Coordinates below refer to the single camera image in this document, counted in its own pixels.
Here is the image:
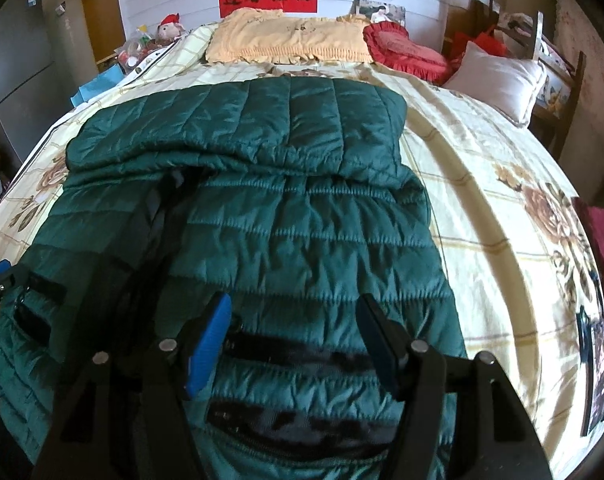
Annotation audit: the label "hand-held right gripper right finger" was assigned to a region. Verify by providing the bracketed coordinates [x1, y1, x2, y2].
[356, 292, 553, 480]

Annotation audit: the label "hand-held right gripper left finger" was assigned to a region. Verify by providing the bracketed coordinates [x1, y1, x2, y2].
[32, 292, 233, 480]

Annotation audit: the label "green quilted puffer jacket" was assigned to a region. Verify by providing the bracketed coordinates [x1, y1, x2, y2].
[0, 77, 470, 480]

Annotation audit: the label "red clothes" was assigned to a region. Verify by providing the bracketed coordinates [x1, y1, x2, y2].
[449, 30, 508, 61]

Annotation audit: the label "cream floral checked quilt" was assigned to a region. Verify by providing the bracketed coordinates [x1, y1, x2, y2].
[0, 22, 604, 480]

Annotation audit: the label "grey refrigerator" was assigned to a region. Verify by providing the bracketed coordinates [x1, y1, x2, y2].
[0, 0, 55, 161]

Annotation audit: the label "pile of small toys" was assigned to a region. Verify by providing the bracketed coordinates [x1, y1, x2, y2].
[116, 25, 160, 73]

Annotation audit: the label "wooden door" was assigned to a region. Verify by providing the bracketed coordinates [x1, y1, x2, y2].
[84, 0, 125, 63]

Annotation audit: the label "white pillow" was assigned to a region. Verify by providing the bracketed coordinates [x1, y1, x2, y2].
[442, 41, 548, 128]

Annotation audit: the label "red frilled cushion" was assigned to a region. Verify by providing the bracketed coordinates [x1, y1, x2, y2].
[363, 22, 453, 86]

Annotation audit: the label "plush toy with red hat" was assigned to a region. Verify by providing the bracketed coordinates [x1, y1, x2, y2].
[156, 14, 185, 42]

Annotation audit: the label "yellow frilled pillow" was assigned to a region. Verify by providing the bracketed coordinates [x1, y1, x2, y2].
[204, 8, 378, 66]

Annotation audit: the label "wooden chair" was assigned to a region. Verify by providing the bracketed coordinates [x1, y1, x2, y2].
[469, 0, 588, 161]

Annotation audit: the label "framed photo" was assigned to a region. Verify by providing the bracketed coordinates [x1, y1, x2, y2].
[351, 0, 408, 26]

